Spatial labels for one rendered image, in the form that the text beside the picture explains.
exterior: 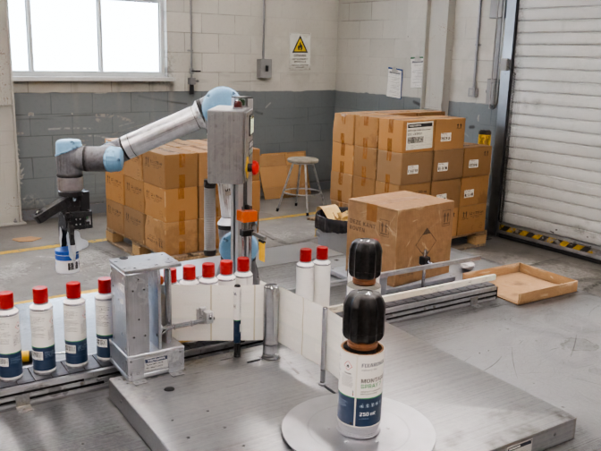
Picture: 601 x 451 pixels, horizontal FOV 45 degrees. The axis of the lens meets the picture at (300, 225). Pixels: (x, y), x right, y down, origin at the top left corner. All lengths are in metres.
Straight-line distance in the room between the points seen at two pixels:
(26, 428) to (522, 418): 1.05
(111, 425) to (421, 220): 1.33
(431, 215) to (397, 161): 3.11
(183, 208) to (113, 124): 2.32
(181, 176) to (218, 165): 3.46
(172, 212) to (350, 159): 1.62
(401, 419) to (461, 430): 0.12
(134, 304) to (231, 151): 0.48
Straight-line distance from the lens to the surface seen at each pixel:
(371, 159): 5.88
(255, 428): 1.52
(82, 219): 2.29
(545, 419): 1.67
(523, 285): 2.72
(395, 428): 1.52
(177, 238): 5.41
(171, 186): 5.31
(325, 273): 2.06
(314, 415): 1.55
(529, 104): 6.72
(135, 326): 1.69
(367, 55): 8.45
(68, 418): 1.71
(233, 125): 1.86
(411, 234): 2.51
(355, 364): 1.40
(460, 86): 7.42
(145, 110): 7.64
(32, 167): 7.32
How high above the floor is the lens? 1.62
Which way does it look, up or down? 13 degrees down
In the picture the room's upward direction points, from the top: 2 degrees clockwise
